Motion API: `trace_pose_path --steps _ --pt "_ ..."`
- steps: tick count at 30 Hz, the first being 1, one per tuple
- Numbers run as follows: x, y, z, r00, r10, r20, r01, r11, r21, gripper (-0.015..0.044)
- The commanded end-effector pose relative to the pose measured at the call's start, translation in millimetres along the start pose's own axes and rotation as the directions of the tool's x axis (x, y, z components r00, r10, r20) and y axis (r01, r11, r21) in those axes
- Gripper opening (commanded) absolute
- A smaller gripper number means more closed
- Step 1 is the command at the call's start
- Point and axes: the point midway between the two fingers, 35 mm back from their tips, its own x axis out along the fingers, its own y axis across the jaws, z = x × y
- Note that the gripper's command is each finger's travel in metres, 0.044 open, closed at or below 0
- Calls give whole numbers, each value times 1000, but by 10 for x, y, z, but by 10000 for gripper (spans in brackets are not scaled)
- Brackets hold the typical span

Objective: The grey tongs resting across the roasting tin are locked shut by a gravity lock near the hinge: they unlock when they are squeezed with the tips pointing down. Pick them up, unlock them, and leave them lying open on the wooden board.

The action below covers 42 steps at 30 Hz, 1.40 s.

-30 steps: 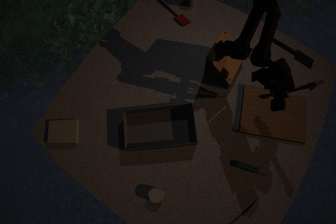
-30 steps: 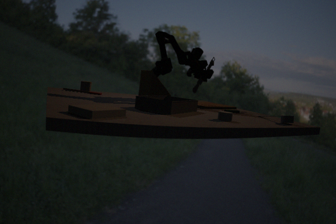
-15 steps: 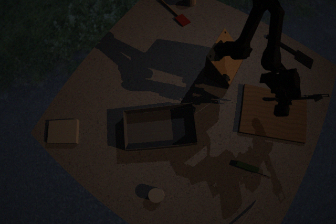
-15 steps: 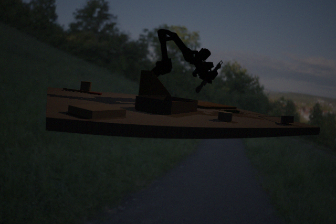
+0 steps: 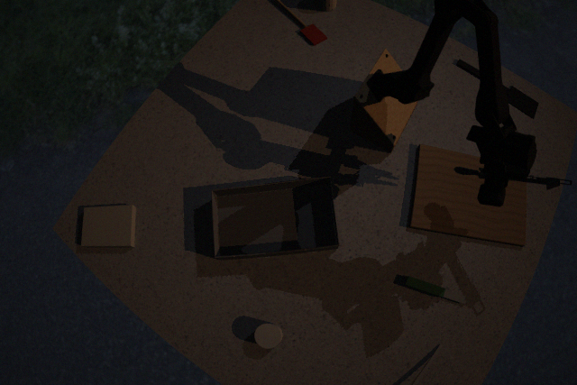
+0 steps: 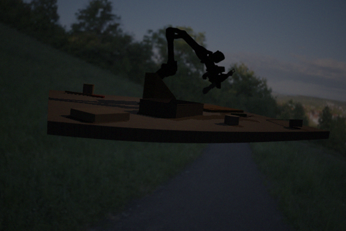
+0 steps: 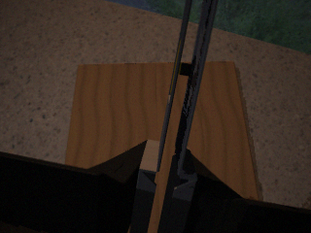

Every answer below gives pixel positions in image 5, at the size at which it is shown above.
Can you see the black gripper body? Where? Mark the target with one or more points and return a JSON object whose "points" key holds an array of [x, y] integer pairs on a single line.
{"points": [[492, 193]]}

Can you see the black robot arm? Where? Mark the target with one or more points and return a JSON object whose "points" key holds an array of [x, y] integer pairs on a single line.
{"points": [[518, 150]]}

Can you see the red spatula with wooden handle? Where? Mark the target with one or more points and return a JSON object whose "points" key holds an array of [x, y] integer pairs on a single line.
{"points": [[312, 33]]}

